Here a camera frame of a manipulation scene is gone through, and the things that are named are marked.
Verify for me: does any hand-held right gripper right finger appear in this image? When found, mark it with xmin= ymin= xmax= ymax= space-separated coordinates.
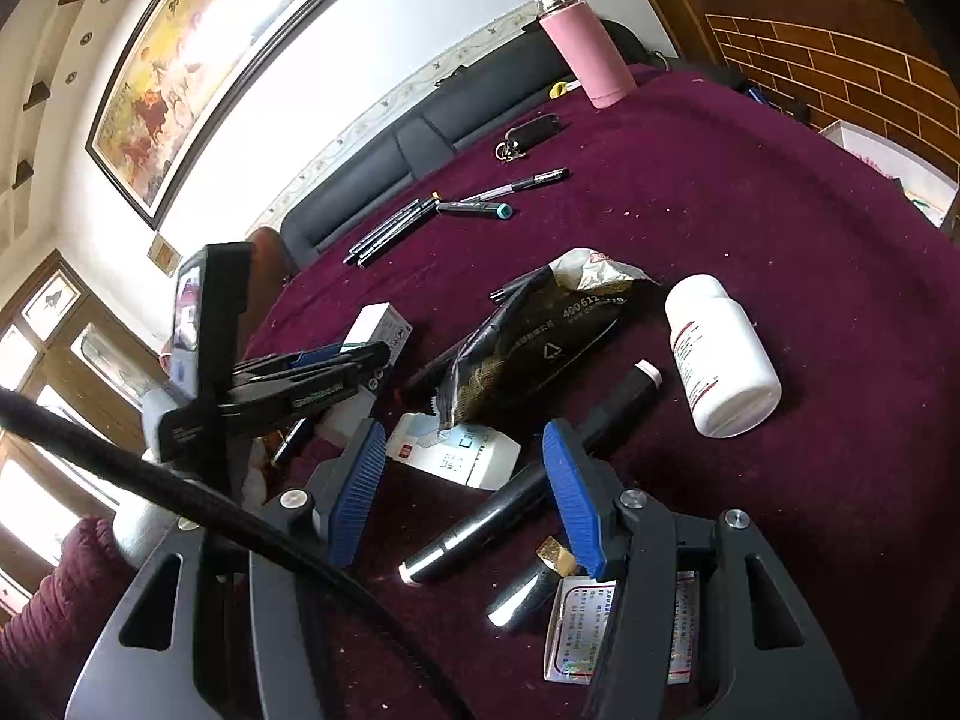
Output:
xmin=541 ymin=418 xmax=860 ymax=720

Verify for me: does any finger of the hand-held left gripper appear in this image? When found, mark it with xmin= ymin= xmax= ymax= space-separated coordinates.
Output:
xmin=231 ymin=341 xmax=392 ymax=392
xmin=223 ymin=366 xmax=385 ymax=430

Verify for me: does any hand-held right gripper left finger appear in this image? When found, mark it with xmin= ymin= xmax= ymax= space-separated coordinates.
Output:
xmin=66 ymin=418 xmax=388 ymax=720

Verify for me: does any small black object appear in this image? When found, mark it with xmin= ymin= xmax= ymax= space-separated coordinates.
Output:
xmin=273 ymin=415 xmax=317 ymax=467

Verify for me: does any white blue carton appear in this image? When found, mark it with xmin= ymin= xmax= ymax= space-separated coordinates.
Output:
xmin=341 ymin=303 xmax=414 ymax=395

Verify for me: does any black marker red cap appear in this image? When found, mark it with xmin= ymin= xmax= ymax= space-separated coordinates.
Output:
xmin=393 ymin=340 xmax=470 ymax=410

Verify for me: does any black lipstick gold top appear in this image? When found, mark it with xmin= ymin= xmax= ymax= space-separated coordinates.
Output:
xmin=487 ymin=535 xmax=579 ymax=632

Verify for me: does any white carton red mark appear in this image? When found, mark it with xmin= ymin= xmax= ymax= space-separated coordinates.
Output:
xmin=385 ymin=412 xmax=523 ymax=493

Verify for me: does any foil medicine packet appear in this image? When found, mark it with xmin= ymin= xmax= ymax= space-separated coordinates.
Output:
xmin=543 ymin=570 xmax=703 ymax=688

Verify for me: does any black snack bag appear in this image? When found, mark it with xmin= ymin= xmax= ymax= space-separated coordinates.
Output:
xmin=436 ymin=247 xmax=662 ymax=440

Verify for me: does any white pill bottle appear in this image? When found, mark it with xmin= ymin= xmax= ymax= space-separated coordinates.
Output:
xmin=664 ymin=274 xmax=783 ymax=439

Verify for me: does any person's left forearm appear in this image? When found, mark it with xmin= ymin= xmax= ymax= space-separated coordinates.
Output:
xmin=0 ymin=516 xmax=148 ymax=700

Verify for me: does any person's left hand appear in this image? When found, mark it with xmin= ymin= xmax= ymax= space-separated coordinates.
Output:
xmin=111 ymin=385 xmax=199 ymax=568

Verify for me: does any brown leather armchair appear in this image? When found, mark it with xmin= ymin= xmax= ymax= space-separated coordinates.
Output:
xmin=246 ymin=226 xmax=290 ymax=332

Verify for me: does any black pens pair far left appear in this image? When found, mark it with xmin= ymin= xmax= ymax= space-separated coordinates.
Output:
xmin=343 ymin=199 xmax=430 ymax=260

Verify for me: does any black pens group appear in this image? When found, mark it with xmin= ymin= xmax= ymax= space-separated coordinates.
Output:
xmin=352 ymin=195 xmax=440 ymax=265

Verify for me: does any wooden framed window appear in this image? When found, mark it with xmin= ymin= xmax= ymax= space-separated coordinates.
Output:
xmin=0 ymin=251 xmax=172 ymax=616

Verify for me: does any short black pen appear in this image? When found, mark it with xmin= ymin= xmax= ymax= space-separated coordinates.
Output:
xmin=490 ymin=268 xmax=557 ymax=307

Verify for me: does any black marker teal cap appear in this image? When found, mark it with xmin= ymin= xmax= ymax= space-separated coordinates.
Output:
xmin=436 ymin=200 xmax=515 ymax=221

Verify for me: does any black sofa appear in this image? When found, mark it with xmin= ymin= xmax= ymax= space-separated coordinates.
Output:
xmin=279 ymin=19 xmax=662 ymax=271

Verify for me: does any black clear gel pen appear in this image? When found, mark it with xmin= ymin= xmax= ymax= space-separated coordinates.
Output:
xmin=460 ymin=168 xmax=572 ymax=204

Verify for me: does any black car key fob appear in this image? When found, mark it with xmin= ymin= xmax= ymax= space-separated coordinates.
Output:
xmin=493 ymin=113 xmax=563 ymax=163

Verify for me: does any pink thermos bottle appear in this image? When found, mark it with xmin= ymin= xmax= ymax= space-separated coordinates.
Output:
xmin=526 ymin=0 xmax=638 ymax=110

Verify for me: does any white cardboard box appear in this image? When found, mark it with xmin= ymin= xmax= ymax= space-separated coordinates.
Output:
xmin=820 ymin=119 xmax=960 ymax=230

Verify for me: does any wooden brick-pattern cabinet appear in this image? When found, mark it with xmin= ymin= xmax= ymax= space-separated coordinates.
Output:
xmin=607 ymin=0 xmax=960 ymax=188

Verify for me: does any small gold wall plaque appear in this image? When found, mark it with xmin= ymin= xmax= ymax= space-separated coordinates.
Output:
xmin=147 ymin=232 xmax=182 ymax=275

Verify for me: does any black braided cable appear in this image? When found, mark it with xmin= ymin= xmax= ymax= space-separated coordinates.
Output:
xmin=0 ymin=388 xmax=470 ymax=720

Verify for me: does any framed wall painting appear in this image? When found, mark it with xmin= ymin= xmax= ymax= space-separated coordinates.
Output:
xmin=85 ymin=0 xmax=336 ymax=231

